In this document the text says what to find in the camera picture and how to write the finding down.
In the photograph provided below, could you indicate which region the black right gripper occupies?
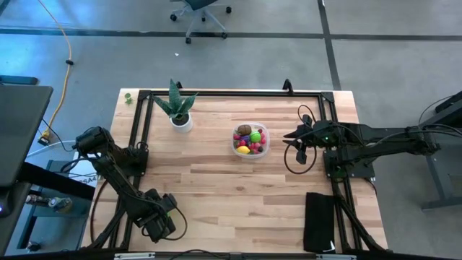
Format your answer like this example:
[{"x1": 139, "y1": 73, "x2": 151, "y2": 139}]
[{"x1": 282, "y1": 118, "x2": 335, "y2": 149}]

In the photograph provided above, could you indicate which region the clear plastic tupperware container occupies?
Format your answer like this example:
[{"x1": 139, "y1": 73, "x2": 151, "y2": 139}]
[{"x1": 231, "y1": 121, "x2": 271, "y2": 160}]

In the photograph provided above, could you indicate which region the white paper sign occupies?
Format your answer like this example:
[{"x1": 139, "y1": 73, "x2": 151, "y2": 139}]
[{"x1": 68, "y1": 158, "x2": 103, "y2": 189}]

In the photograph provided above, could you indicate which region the white plant pot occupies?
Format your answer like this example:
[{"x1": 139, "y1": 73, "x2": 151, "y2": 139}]
[{"x1": 169, "y1": 112, "x2": 193, "y2": 134}]

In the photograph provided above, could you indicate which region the black cloth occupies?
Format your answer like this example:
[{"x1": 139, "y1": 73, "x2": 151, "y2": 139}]
[{"x1": 302, "y1": 191, "x2": 336, "y2": 254}]

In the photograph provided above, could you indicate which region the green snake plant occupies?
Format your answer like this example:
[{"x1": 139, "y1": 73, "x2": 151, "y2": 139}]
[{"x1": 152, "y1": 78, "x2": 199, "y2": 122}]

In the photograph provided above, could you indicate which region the grey metal stand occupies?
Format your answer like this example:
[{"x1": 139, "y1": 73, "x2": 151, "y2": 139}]
[{"x1": 420, "y1": 90, "x2": 462, "y2": 211}]

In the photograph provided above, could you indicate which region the dark grey side desk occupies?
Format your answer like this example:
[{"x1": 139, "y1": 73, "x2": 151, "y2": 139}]
[{"x1": 0, "y1": 84, "x2": 54, "y2": 188}]

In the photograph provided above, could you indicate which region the office chair base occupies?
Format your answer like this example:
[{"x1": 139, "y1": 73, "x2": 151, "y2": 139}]
[{"x1": 169, "y1": 0, "x2": 232, "y2": 45}]

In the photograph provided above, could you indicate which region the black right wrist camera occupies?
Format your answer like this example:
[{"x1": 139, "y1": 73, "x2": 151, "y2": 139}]
[{"x1": 295, "y1": 144, "x2": 308, "y2": 165}]

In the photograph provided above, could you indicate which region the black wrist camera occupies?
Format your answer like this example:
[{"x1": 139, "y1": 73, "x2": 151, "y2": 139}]
[
  {"x1": 295, "y1": 144, "x2": 308, "y2": 165},
  {"x1": 146, "y1": 215, "x2": 178, "y2": 244}
]

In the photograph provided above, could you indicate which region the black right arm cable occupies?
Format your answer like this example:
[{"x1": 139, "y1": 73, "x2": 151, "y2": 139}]
[{"x1": 284, "y1": 104, "x2": 318, "y2": 176}]

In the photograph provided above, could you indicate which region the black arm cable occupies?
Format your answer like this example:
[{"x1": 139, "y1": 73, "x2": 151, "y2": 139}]
[
  {"x1": 284, "y1": 104, "x2": 318, "y2": 176},
  {"x1": 141, "y1": 204, "x2": 188, "y2": 242}
]

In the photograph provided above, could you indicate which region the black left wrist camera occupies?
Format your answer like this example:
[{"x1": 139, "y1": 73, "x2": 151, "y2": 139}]
[{"x1": 146, "y1": 215, "x2": 178, "y2": 244}]

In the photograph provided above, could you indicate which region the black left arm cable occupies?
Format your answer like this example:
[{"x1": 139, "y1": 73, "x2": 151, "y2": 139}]
[{"x1": 141, "y1": 204, "x2": 188, "y2": 242}]

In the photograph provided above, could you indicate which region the white frame bracket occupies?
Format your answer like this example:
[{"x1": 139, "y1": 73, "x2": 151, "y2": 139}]
[
  {"x1": 114, "y1": 252, "x2": 157, "y2": 260},
  {"x1": 316, "y1": 253, "x2": 357, "y2": 260}
]

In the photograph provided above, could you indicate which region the black aluminium table frame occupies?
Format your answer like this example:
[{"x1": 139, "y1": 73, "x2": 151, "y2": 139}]
[{"x1": 81, "y1": 89, "x2": 389, "y2": 254}]

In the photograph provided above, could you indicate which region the white floor cable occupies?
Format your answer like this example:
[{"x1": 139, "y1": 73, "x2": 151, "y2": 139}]
[{"x1": 27, "y1": 139, "x2": 79, "y2": 158}]

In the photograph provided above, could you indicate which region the yellow floor cable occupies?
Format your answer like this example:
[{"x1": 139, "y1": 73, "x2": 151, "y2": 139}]
[{"x1": 37, "y1": 0, "x2": 73, "y2": 140}]

